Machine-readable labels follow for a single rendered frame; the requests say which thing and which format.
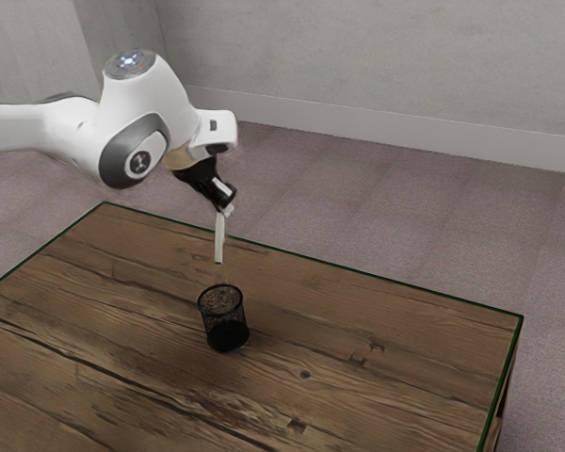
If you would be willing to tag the black mesh pen holder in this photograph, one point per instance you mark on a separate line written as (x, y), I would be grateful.
(223, 319)

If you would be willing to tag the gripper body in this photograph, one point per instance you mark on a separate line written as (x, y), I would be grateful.
(198, 175)

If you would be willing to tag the white pen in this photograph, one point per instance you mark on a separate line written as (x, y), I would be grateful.
(221, 235)

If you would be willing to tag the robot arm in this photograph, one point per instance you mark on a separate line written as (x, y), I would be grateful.
(132, 108)

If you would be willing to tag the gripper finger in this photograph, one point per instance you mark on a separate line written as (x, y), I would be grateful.
(220, 190)

